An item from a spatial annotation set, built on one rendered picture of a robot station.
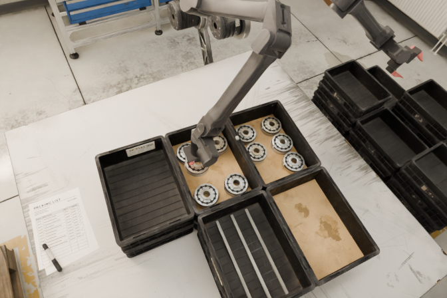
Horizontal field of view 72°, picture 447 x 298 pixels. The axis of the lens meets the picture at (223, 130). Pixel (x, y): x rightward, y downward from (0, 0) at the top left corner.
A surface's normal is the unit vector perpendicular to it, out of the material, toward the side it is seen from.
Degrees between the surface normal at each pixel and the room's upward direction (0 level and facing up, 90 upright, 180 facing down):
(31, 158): 0
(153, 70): 0
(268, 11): 60
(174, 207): 0
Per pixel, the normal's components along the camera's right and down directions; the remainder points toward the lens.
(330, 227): 0.09, -0.55
